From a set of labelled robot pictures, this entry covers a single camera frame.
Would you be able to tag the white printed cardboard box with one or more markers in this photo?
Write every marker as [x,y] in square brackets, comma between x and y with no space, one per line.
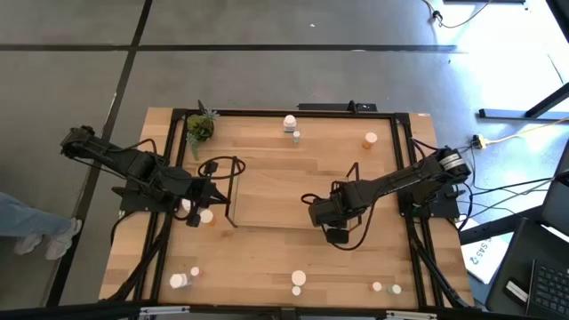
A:
[482,260]

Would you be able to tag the pink pill vial white cap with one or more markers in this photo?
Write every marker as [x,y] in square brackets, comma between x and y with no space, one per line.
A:
[377,286]
[194,270]

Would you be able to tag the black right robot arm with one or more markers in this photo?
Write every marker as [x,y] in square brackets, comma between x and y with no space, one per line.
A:
[400,178]

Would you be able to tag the green pill vial white cap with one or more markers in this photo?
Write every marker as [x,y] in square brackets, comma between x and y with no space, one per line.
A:
[296,134]
[296,290]
[395,289]

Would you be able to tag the person's shoe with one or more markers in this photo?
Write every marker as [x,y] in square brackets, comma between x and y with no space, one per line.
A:
[27,244]
[62,242]

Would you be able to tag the silver aluminium bracket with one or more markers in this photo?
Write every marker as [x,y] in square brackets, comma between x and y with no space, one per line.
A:
[411,314]
[164,310]

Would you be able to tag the black monitor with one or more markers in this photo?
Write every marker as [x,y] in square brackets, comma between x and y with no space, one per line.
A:
[558,200]

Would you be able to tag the black desk base frame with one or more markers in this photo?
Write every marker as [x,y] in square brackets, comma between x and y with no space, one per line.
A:
[507,114]

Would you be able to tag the white bottle blue label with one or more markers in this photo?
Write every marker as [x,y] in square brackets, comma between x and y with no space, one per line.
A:
[290,121]
[177,281]
[186,205]

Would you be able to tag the potted succulent plant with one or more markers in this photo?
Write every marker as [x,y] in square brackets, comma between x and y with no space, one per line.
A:
[200,128]

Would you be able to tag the black bar bracket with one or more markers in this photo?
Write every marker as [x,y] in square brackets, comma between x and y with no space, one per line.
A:
[329,107]

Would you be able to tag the person's leg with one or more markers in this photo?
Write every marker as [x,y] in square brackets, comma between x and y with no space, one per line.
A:
[26,218]

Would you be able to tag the orange pill bottle white cap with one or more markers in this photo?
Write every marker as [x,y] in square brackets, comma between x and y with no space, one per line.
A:
[298,277]
[371,137]
[206,216]

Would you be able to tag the black side desk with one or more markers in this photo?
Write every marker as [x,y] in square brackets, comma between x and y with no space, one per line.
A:
[520,262]

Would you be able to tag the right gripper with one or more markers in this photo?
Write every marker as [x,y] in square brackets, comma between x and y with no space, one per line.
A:
[329,213]

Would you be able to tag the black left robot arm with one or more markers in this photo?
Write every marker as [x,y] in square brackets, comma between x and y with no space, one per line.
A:
[133,164]

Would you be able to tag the black diagonal desk bar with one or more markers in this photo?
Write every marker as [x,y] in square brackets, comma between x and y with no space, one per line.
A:
[498,226]

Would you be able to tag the black device white label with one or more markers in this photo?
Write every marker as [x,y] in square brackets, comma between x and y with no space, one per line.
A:
[515,290]

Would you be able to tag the clear acrylic tray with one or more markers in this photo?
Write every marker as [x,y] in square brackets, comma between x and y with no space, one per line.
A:
[275,200]

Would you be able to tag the black laptop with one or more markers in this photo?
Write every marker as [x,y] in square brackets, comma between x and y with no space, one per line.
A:
[551,289]

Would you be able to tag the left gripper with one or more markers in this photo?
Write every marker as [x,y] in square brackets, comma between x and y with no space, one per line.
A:
[200,191]

